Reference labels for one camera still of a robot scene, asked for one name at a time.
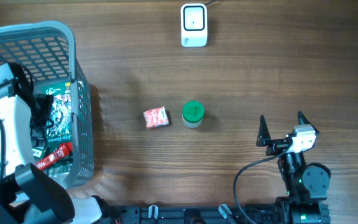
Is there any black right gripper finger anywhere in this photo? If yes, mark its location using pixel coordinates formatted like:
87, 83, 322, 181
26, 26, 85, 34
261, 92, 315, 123
256, 115, 272, 147
298, 111, 319, 134

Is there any green grip gloves package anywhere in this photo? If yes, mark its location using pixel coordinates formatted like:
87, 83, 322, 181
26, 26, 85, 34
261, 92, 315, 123
42, 82, 73, 177

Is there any red snack stick packet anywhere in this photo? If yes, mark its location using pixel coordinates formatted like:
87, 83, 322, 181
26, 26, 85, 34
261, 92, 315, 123
36, 142, 73, 170

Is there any green lid jar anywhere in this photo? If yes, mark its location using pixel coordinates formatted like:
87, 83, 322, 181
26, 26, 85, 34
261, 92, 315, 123
181, 101, 205, 128

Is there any red white tissue pack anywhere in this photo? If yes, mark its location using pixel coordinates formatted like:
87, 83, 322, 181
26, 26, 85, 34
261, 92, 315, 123
143, 106, 169, 129

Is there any green white gum box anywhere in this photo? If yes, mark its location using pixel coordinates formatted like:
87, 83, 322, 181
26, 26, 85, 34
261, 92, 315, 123
32, 147, 47, 159

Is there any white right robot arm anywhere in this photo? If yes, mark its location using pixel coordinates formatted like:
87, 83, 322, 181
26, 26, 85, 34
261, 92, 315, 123
256, 111, 331, 224

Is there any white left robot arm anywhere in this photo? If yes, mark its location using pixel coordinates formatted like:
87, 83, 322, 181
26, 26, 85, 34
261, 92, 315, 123
0, 62, 75, 223

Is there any white barcode scanner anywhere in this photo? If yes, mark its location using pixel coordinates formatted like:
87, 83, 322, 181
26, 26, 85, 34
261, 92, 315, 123
180, 3, 208, 47

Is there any grey plastic shopping basket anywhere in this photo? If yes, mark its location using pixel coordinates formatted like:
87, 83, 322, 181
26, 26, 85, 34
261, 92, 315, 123
0, 21, 94, 189

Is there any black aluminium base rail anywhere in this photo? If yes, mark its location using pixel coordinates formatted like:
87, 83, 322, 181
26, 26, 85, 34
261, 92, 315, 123
70, 195, 331, 224

